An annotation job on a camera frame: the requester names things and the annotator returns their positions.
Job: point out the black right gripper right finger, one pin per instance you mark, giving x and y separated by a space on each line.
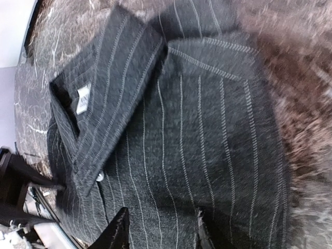
206 234

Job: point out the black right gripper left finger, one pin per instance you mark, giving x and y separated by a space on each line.
116 234

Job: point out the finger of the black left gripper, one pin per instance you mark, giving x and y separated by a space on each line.
17 175

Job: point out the black striped garment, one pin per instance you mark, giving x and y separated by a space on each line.
170 118

